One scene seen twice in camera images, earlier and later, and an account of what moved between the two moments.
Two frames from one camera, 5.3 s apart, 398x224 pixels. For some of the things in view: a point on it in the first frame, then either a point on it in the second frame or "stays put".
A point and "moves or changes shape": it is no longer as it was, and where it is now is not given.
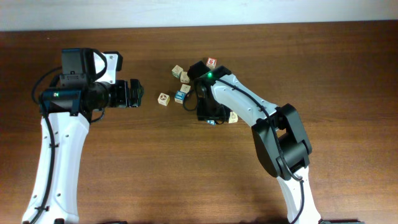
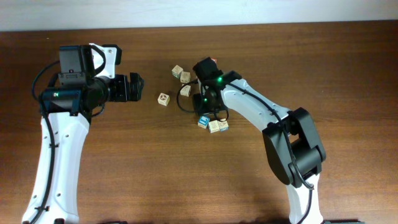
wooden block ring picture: [163, 99] stays put
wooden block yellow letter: [184, 77] stays put
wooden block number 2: [233, 117] -> [214, 126]
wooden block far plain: [176, 71] stays put
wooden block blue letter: [179, 96] moves or changes shape
